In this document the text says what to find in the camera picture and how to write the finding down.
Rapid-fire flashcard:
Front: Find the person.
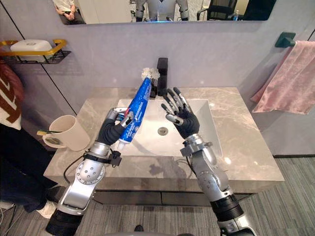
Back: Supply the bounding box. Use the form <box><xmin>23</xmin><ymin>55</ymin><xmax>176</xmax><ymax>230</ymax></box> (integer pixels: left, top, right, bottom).
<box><xmin>0</xmin><ymin>62</ymin><xmax>65</xmax><ymax>220</ymax></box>

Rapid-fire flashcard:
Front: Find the blue toothpaste tube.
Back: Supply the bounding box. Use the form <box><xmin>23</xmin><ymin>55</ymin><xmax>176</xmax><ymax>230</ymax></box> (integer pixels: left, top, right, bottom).
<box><xmin>116</xmin><ymin>77</ymin><xmax>154</xmax><ymax>150</ymax></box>

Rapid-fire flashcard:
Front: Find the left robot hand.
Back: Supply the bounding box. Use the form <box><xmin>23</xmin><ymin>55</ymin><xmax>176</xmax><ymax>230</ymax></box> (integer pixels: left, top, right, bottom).
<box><xmin>97</xmin><ymin>106</ymin><xmax>135</xmax><ymax>149</ymax></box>

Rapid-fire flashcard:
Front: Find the white soap box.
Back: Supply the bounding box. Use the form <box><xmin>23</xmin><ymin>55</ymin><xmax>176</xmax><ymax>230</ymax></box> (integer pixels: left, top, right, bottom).
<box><xmin>10</xmin><ymin>39</ymin><xmax>53</xmax><ymax>59</ymax></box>

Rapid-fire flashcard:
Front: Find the white sink basin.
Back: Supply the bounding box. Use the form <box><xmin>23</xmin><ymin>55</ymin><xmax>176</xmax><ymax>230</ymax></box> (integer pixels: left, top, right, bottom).
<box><xmin>115</xmin><ymin>98</ymin><xmax>223</xmax><ymax>158</ymax></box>

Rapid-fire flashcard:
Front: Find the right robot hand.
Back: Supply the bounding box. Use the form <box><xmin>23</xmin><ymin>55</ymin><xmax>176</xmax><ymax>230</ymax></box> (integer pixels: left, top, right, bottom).
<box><xmin>161</xmin><ymin>87</ymin><xmax>200</xmax><ymax>139</ymax></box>

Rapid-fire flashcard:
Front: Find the wall mirror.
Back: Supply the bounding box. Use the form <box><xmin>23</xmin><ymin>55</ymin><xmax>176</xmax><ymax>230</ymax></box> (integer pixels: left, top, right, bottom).
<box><xmin>52</xmin><ymin>0</ymin><xmax>277</xmax><ymax>26</ymax></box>

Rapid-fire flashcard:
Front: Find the dark green towel bar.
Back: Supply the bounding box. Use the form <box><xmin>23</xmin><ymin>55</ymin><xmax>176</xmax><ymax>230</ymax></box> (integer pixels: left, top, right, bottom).
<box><xmin>275</xmin><ymin>32</ymin><xmax>297</xmax><ymax>48</ymax></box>

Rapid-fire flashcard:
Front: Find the cream ceramic mug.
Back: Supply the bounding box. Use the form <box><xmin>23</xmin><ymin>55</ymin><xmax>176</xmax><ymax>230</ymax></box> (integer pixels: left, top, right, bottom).
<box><xmin>42</xmin><ymin>115</ymin><xmax>91</xmax><ymax>151</ymax></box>

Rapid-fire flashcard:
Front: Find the black faucet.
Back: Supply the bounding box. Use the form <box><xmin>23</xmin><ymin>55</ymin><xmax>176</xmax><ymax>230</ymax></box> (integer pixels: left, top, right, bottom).
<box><xmin>150</xmin><ymin>57</ymin><xmax>169</xmax><ymax>98</ymax></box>

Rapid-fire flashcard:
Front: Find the black wire wall shelf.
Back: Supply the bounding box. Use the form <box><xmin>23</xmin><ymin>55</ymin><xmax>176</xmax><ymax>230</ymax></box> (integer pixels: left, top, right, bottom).
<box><xmin>0</xmin><ymin>39</ymin><xmax>72</xmax><ymax>65</ymax></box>

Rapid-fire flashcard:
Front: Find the white flower-shaped scrubber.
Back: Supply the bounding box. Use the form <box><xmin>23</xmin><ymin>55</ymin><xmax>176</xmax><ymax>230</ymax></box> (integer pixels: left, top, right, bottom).
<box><xmin>141</xmin><ymin>67</ymin><xmax>160</xmax><ymax>81</ymax></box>

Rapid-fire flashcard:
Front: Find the pink towel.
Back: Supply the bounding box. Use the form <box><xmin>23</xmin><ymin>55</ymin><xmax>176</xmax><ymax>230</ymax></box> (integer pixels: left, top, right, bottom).
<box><xmin>250</xmin><ymin>40</ymin><xmax>315</xmax><ymax>115</ymax></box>

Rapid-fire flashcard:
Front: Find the grey marble vanity cabinet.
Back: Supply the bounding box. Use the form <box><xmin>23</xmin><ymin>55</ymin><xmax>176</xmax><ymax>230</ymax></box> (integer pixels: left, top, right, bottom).
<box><xmin>43</xmin><ymin>86</ymin><xmax>286</xmax><ymax>207</ymax></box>

